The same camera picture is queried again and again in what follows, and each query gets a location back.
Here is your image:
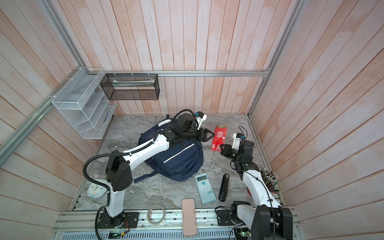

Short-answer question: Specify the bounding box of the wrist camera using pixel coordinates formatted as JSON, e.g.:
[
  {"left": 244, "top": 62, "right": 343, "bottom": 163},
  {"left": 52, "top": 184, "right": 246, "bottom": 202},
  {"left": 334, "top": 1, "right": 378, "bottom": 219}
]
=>
[
  {"left": 232, "top": 133, "right": 245, "bottom": 150},
  {"left": 195, "top": 111, "right": 207, "bottom": 130}
]

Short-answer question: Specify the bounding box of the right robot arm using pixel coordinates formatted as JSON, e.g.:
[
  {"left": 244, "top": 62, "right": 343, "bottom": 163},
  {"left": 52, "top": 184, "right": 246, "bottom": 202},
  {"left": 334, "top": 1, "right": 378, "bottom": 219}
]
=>
[{"left": 221, "top": 140, "right": 294, "bottom": 240}]

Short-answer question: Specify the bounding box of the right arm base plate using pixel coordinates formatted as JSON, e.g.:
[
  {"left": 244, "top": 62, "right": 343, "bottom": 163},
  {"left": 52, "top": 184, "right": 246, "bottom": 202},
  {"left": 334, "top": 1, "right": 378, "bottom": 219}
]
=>
[{"left": 215, "top": 209, "right": 236, "bottom": 226}]

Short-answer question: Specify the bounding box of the aluminium mounting rail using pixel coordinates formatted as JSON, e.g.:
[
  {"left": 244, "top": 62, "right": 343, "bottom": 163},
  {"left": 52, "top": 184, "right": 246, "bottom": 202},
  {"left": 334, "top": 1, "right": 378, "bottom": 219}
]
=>
[{"left": 49, "top": 209, "right": 251, "bottom": 240}]

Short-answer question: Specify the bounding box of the pink pencil case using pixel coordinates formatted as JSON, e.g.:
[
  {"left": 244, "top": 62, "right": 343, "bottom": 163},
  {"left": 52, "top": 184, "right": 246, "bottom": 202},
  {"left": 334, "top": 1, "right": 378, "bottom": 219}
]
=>
[{"left": 182, "top": 199, "right": 198, "bottom": 237}]

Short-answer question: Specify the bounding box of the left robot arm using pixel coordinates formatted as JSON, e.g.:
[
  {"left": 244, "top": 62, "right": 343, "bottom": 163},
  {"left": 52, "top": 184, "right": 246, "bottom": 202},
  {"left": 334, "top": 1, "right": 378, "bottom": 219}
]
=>
[{"left": 83, "top": 109, "right": 214, "bottom": 219}]

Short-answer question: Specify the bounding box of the mint alarm clock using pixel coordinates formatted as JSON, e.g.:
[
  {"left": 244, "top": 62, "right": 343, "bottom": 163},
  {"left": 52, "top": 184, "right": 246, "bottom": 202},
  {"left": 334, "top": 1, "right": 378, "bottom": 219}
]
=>
[{"left": 87, "top": 183, "right": 107, "bottom": 199}]

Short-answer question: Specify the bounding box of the white wire mesh shelf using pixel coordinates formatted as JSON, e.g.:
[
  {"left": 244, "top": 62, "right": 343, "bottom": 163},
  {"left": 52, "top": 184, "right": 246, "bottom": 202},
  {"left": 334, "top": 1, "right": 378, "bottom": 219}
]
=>
[{"left": 52, "top": 68, "right": 117, "bottom": 139}]

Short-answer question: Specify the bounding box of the light blue calculator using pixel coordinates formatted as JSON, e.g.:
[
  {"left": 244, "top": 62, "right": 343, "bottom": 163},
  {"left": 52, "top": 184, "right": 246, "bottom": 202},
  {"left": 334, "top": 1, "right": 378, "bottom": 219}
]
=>
[{"left": 195, "top": 173, "right": 216, "bottom": 204}]

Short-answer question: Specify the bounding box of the navy blue student backpack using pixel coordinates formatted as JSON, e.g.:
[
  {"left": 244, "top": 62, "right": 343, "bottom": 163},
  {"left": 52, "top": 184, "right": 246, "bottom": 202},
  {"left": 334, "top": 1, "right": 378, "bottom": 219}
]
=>
[{"left": 133, "top": 118, "right": 205, "bottom": 184}]

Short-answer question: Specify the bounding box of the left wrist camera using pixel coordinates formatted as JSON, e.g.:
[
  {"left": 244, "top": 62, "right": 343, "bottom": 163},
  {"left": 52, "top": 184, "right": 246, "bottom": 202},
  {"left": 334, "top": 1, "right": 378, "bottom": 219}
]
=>
[{"left": 195, "top": 111, "right": 207, "bottom": 130}]

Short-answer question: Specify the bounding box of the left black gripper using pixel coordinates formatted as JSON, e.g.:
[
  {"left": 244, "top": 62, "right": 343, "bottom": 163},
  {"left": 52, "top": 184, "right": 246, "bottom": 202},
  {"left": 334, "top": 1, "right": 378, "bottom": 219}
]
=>
[{"left": 181, "top": 126, "right": 215, "bottom": 142}]

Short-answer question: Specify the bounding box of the red card box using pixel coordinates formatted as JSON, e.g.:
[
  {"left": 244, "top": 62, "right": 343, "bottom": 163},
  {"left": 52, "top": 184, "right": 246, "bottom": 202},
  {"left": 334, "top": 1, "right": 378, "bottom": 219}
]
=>
[{"left": 211, "top": 125, "right": 228, "bottom": 151}]

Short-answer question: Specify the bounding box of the clear tape roll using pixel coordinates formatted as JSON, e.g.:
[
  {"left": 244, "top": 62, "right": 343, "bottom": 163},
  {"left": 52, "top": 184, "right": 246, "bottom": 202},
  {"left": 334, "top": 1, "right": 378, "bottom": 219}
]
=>
[{"left": 147, "top": 204, "right": 166, "bottom": 225}]

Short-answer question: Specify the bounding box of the red pen holder cup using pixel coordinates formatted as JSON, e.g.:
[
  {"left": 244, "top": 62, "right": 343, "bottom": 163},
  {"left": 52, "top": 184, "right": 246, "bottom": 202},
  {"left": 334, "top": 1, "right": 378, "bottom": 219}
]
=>
[{"left": 245, "top": 168, "right": 279, "bottom": 195}]

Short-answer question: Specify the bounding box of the black stapler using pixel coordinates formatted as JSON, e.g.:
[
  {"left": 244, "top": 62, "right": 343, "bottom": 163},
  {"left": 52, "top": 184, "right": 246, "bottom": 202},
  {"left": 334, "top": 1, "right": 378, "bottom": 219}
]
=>
[{"left": 218, "top": 174, "right": 230, "bottom": 202}]

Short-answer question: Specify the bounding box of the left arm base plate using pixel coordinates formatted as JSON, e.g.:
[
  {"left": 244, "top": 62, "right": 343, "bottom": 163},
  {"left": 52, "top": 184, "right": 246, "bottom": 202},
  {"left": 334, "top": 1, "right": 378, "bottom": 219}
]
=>
[{"left": 95, "top": 212, "right": 140, "bottom": 229}]

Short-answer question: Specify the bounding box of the black mesh wall basket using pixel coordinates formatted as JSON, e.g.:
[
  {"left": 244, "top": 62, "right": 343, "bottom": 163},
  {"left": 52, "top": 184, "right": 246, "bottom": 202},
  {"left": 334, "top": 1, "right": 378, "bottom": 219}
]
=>
[{"left": 101, "top": 73, "right": 160, "bottom": 101}]

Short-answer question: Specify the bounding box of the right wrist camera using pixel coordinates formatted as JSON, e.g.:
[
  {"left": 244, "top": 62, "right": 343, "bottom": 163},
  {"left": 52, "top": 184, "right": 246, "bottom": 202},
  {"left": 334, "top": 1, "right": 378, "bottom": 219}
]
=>
[{"left": 232, "top": 133, "right": 245, "bottom": 150}]

